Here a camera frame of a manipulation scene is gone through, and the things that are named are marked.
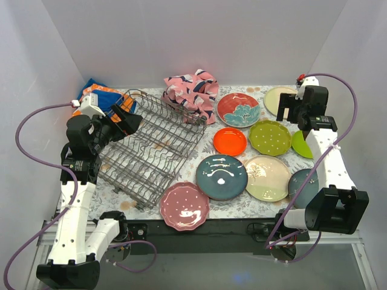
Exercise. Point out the olive green dotted plate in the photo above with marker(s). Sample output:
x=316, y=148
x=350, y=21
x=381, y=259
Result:
x=270, y=138

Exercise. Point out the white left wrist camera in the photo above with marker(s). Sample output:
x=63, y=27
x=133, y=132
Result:
x=87, y=106

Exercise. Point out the red plate with teal flower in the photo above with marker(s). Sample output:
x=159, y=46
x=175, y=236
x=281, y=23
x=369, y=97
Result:
x=238, y=110

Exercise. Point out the grey wire dish rack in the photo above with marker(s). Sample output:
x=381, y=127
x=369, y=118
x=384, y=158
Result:
x=144, y=164

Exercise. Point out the orange and blue cloth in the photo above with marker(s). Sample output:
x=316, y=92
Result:
x=108, y=97

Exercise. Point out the lime green plate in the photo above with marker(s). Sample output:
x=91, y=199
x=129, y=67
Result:
x=300, y=146

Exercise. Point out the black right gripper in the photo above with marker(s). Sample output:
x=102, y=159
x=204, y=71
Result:
x=289, y=103

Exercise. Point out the black base bar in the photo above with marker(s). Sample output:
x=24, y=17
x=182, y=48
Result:
x=246, y=235

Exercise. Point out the aluminium rail frame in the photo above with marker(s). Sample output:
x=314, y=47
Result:
x=354, y=240

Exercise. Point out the pink patterned cloth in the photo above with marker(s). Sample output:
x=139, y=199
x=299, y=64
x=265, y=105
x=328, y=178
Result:
x=196, y=93

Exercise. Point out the dark teal plate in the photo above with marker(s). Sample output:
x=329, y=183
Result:
x=221, y=177

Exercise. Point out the cream plate at back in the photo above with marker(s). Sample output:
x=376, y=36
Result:
x=272, y=98

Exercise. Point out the floral tablecloth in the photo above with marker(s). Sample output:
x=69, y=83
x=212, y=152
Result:
x=244, y=206

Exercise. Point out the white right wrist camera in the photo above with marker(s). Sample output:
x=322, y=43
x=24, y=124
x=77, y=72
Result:
x=302, y=82

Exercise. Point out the grey blue plate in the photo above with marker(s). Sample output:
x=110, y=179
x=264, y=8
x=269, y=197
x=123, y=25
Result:
x=308, y=192

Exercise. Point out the cream and green plate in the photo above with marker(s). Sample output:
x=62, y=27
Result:
x=268, y=178

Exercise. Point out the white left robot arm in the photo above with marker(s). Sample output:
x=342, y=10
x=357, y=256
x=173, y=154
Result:
x=74, y=261

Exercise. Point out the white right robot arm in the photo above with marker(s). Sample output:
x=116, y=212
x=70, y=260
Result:
x=338, y=206

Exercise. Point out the pink dotted plate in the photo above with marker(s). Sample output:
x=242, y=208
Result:
x=184, y=207

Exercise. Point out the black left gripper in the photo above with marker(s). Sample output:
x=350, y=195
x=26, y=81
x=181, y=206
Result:
x=116, y=121

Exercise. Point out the small orange plate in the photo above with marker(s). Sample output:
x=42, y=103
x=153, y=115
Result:
x=230, y=141

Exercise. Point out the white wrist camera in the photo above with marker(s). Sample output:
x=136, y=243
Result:
x=302, y=82
x=87, y=106

